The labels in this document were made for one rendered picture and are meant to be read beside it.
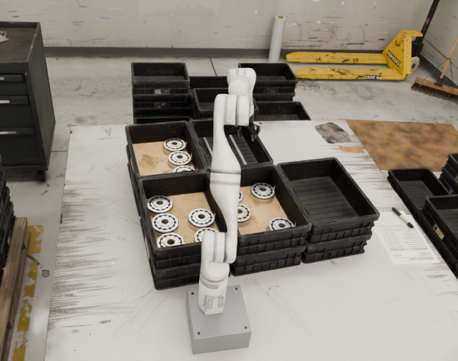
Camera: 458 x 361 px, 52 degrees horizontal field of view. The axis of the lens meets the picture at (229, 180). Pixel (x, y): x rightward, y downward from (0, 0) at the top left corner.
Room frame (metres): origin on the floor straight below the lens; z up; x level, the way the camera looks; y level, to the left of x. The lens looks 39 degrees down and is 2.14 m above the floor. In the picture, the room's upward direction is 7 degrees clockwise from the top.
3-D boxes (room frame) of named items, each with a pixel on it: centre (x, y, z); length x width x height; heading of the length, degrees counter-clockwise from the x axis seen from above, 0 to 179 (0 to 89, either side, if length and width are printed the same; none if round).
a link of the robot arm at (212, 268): (0.99, 0.01, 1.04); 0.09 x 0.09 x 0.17; 5
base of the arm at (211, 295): (1.00, 0.01, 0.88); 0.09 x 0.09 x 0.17; 19
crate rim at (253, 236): (1.43, -0.13, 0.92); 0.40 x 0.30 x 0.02; 21
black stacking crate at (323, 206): (1.54, -0.40, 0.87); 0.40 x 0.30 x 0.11; 21
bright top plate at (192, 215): (1.34, 0.09, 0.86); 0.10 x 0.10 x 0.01
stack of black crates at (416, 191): (2.38, -1.22, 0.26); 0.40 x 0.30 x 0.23; 15
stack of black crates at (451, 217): (1.99, -1.32, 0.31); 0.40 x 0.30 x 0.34; 15
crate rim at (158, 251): (1.32, 0.15, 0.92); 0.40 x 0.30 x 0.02; 21
